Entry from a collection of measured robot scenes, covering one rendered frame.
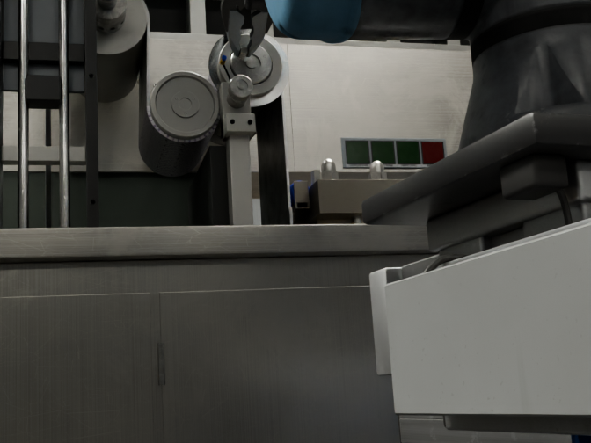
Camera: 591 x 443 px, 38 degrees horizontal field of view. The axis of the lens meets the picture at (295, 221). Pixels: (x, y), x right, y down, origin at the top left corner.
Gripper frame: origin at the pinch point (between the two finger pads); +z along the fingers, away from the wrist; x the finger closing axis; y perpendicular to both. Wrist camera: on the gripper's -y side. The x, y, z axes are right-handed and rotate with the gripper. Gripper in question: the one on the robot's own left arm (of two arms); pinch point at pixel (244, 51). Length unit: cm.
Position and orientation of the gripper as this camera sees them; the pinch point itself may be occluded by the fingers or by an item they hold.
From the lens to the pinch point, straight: 151.1
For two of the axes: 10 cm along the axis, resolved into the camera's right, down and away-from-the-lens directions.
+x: -9.7, 0.1, -2.4
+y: -2.0, -6.1, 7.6
